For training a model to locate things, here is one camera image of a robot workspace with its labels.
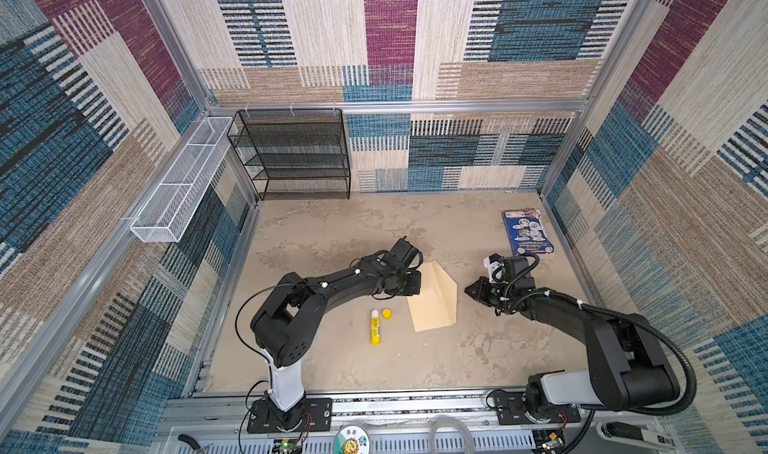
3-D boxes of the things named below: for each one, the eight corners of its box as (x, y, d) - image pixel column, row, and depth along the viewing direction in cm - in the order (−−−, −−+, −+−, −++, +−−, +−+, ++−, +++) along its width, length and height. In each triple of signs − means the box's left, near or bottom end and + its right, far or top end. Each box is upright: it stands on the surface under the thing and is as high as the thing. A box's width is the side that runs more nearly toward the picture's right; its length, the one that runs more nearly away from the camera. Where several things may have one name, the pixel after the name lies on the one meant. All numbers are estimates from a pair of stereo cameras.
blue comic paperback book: (514, 258, 104) (518, 251, 101) (501, 215, 117) (504, 208, 113) (551, 257, 104) (556, 251, 101) (534, 215, 116) (538, 208, 113)
